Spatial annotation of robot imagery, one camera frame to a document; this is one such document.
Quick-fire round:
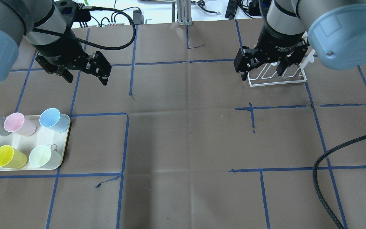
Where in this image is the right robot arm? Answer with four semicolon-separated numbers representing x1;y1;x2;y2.
234;0;366;80

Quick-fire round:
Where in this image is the pink plastic cup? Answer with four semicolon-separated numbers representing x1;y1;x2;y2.
4;113;37;136

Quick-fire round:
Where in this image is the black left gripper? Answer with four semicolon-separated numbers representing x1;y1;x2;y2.
35;38;112;86

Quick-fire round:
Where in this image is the black braided left cable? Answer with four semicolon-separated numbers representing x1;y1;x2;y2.
32;6;136;51

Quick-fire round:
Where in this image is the yellow plastic cup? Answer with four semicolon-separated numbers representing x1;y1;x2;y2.
0;145;27;169

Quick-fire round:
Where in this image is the cream plastic tray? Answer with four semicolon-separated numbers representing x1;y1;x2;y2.
0;115;70;171

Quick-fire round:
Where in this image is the light blue plastic cup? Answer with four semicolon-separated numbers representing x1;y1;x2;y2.
39;108;70;132

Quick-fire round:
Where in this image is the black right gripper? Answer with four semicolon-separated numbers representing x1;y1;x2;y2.
234;29;309;81

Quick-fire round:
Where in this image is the black power adapter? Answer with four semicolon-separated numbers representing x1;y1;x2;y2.
132;9;144;25

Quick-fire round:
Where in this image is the white wire cup rack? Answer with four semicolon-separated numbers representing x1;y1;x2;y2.
246;48;315;87

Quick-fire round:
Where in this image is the aluminium frame post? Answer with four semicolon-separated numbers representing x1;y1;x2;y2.
177;0;192;26

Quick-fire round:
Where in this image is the pale green white cup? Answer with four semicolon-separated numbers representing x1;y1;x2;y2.
29;145;62;170

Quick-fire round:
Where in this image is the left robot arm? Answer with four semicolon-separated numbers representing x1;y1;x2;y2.
0;0;112;85

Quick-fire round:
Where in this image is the black braided cable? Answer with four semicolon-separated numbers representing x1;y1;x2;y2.
312;128;366;229
32;6;136;51

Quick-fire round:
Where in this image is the black braided right cable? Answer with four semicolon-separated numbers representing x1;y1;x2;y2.
312;128;366;229

